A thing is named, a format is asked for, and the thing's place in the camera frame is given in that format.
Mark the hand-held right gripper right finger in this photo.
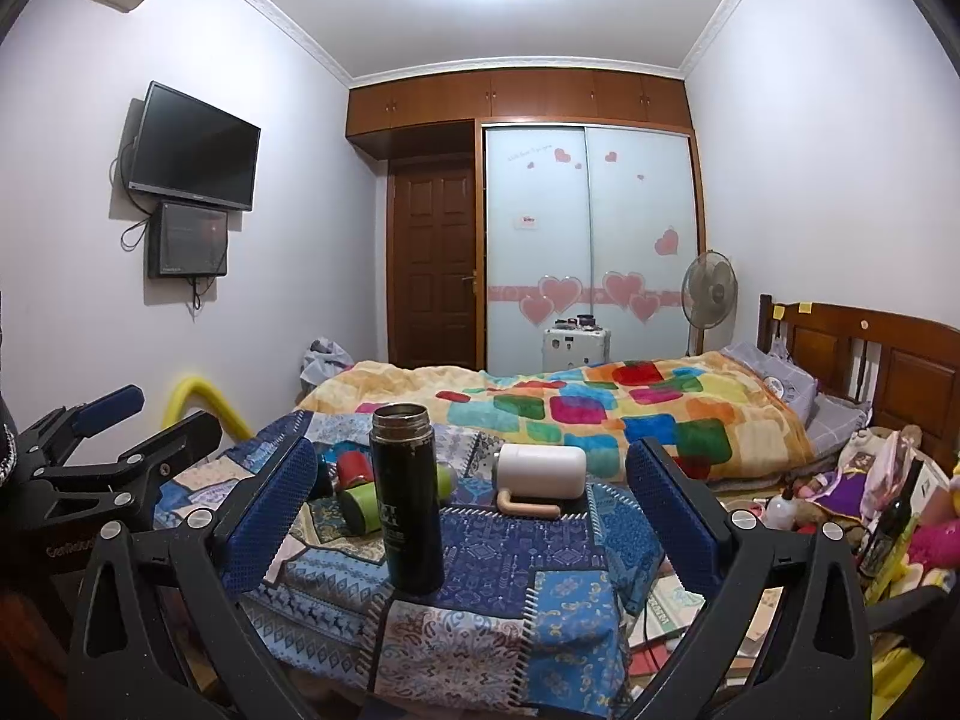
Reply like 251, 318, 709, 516
625, 435, 884, 720

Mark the black wall television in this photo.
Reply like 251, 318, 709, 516
123, 80, 262, 212

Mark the black wall cable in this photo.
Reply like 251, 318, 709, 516
111, 154, 152, 250

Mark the black thermos cup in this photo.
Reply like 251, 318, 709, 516
369, 403, 446, 594

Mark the pink plush toy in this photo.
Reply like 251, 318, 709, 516
906, 516, 960, 580

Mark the standing fan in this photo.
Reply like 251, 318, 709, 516
680, 250, 740, 355

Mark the pink plastic bag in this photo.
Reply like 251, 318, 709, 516
861, 426, 920, 520

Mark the grey clothes pile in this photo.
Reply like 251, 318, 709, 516
299, 337, 356, 392

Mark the dark glass bottle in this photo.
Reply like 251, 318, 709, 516
857, 457, 926, 580

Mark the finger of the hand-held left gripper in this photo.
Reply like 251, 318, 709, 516
31, 410, 224, 535
11, 384, 146, 467

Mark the wooden bed headboard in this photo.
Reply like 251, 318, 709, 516
757, 293, 960, 460

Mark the white appliance by wardrobe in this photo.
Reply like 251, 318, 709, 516
542, 324, 613, 375

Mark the blue patchwork cloth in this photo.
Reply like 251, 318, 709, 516
154, 411, 670, 718

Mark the small white bottle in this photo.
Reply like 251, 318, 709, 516
764, 487, 798, 528

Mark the grey pillow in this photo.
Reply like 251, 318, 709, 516
718, 340, 820, 422

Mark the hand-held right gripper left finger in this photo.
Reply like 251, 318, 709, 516
64, 431, 323, 720

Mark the small black wall monitor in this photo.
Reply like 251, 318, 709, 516
146, 199, 229, 280

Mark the wooden wardrobe with glass doors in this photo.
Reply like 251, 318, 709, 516
346, 58, 710, 380

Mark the yellow foam tube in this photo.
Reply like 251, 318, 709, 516
164, 373, 257, 445

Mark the brown wooden door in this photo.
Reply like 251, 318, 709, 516
387, 156, 479, 373

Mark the pile of books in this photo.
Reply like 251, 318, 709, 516
628, 576, 782, 685

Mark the red cup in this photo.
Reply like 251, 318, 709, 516
335, 451, 374, 493

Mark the purple cloth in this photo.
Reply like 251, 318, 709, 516
812, 463, 872, 520

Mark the colourful checked blanket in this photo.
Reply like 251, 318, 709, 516
295, 357, 816, 484

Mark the white cup with beige handle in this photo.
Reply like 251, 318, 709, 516
496, 443, 589, 523

